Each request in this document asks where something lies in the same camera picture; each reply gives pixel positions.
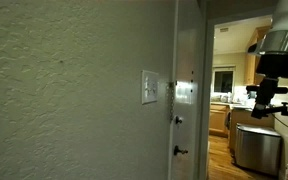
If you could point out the white door frame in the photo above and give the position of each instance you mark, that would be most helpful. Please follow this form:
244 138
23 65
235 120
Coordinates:
206 100

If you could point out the stainless steel trash can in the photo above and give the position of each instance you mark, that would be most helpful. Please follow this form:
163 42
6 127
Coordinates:
257 150

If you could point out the white door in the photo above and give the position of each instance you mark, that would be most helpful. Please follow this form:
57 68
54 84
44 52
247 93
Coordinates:
185 100

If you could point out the white wall switch plate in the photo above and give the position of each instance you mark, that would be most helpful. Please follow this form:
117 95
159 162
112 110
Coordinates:
149 86

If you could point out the wooden base cabinet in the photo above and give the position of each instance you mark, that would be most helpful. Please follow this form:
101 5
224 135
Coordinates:
218 119

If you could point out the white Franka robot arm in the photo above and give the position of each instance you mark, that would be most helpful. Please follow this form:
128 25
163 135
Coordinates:
284 23

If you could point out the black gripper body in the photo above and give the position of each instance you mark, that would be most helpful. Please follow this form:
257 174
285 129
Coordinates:
277 65

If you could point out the wooden wall cabinet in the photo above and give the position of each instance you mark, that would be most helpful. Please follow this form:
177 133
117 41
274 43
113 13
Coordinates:
250 66

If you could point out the kitchen window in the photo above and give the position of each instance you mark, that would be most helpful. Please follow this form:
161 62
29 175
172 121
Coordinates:
223 81

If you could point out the ceiling air vent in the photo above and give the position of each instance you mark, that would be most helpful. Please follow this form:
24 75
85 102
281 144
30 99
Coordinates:
224 29

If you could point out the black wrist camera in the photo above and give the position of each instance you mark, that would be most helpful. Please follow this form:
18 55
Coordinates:
252 88

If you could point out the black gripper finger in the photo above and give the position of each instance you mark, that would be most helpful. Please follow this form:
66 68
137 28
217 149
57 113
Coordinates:
258 112
269 109

